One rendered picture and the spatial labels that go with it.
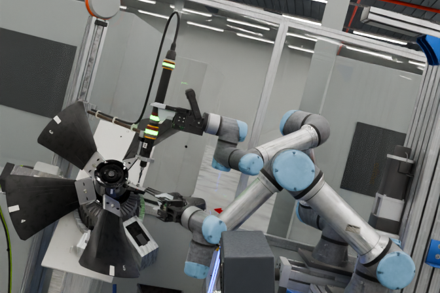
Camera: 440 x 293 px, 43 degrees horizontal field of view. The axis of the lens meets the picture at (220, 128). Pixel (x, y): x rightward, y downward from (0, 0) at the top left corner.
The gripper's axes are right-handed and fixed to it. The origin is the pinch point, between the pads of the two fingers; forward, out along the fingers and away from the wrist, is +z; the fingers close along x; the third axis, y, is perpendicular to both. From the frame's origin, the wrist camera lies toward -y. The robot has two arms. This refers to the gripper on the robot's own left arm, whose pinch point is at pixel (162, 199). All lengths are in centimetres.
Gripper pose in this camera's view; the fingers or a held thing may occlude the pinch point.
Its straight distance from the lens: 199.1
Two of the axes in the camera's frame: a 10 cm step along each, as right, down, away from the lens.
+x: -1.7, 9.8, 0.9
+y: -7.8, -0.7, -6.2
